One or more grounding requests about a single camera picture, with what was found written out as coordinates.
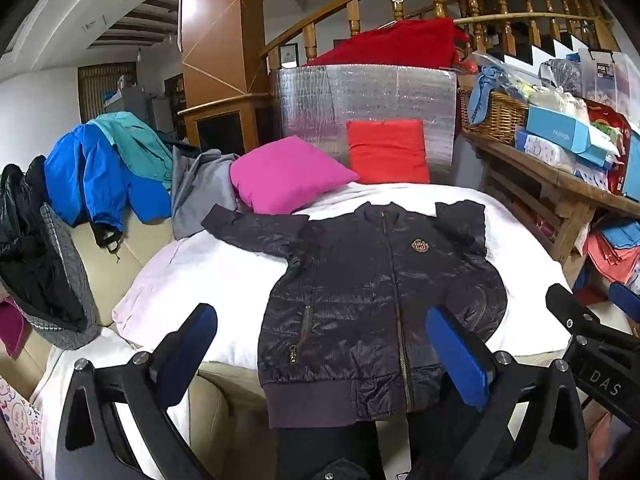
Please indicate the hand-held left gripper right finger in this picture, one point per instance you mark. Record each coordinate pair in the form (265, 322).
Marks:
(457, 355)

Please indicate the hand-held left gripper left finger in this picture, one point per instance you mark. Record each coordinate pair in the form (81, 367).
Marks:
(187, 355)

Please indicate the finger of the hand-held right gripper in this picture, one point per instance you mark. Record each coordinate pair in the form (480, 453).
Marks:
(627, 302)
(567, 307)

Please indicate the black puffer jacket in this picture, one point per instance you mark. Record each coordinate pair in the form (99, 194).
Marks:
(350, 310)

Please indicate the coral folded cloths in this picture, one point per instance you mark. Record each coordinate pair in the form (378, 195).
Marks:
(605, 260)

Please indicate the blue folded cloths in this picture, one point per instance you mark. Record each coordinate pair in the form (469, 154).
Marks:
(625, 232)

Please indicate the white fleece blanket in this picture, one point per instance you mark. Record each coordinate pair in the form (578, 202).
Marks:
(200, 270)

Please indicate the beige sofa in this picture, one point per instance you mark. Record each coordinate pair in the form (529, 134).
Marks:
(130, 260)

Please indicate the light blue plastic bin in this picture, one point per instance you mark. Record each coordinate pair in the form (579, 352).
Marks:
(632, 165)

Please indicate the grey tweed garment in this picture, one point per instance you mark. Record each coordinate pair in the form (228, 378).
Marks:
(65, 270)

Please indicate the wooden side table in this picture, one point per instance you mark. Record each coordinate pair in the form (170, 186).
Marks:
(530, 160)

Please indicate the white printed tissue pack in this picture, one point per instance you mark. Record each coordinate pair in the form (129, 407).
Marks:
(545, 152)

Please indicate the blue cardboard box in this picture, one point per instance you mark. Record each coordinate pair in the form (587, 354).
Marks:
(555, 130)

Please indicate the magenta cloth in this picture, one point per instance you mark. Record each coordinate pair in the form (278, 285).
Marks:
(10, 330)

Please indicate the heart printed cloth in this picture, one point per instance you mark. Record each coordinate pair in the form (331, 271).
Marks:
(17, 420)

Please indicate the red plastic packaging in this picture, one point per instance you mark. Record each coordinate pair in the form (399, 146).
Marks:
(607, 120)

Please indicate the shiny black jacket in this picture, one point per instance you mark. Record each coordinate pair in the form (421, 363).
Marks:
(30, 260)

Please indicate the blue jacket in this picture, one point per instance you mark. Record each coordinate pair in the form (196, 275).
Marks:
(95, 175)

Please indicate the pink pillow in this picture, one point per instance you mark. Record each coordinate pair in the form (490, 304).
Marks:
(285, 175)

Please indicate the cream cloth bundle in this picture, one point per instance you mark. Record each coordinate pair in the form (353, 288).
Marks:
(560, 102)

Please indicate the wicker basket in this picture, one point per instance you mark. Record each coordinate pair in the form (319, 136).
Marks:
(495, 115)

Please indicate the teal jacket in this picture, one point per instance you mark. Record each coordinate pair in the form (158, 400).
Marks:
(140, 150)

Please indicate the red pillow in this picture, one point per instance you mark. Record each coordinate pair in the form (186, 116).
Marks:
(387, 152)

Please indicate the clear plastic storage box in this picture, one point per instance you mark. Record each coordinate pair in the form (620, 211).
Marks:
(620, 80)

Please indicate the dotted plastic bag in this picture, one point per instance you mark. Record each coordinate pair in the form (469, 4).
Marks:
(565, 77)

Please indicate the blue cloth in basket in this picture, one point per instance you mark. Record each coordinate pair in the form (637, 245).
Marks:
(487, 85)

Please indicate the grey cabinet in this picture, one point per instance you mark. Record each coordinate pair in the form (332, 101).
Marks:
(127, 102)

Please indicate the silver foil insulation sheet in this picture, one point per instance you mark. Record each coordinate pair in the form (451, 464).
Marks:
(320, 105)

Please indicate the large red cloth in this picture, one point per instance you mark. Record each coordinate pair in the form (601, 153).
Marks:
(400, 42)

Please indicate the framed picture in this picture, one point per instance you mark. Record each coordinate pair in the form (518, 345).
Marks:
(289, 55)

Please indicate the wooden column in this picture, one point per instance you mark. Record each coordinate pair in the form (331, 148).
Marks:
(215, 35)

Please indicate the wooden stair railing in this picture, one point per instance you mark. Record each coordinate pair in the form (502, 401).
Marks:
(354, 22)

